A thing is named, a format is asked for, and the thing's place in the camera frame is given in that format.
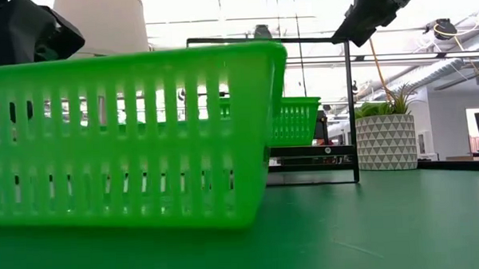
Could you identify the wooden shelf with black frame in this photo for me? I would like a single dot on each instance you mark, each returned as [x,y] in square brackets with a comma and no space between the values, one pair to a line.
[312,151]

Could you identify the black hanging device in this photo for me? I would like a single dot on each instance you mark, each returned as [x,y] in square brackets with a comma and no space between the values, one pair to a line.
[443,28]

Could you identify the silver ventilation duct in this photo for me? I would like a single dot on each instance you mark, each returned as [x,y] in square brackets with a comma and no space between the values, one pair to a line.
[441,73]

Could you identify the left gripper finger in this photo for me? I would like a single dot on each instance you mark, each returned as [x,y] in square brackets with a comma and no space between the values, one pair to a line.
[40,33]

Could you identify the green plastic basket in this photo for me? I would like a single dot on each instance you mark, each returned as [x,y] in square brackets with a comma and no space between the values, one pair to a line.
[144,147]
[302,100]

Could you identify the grey ceiling fixture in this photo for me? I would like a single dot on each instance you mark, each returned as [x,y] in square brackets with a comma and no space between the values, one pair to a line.
[262,32]

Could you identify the green table mat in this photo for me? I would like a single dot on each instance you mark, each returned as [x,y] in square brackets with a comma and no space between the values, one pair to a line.
[347,234]

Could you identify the succulent in patterned pot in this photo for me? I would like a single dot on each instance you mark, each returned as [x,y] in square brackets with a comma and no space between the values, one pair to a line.
[385,145]

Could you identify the white shade table lamp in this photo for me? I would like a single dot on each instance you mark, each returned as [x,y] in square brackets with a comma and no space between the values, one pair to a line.
[108,23]

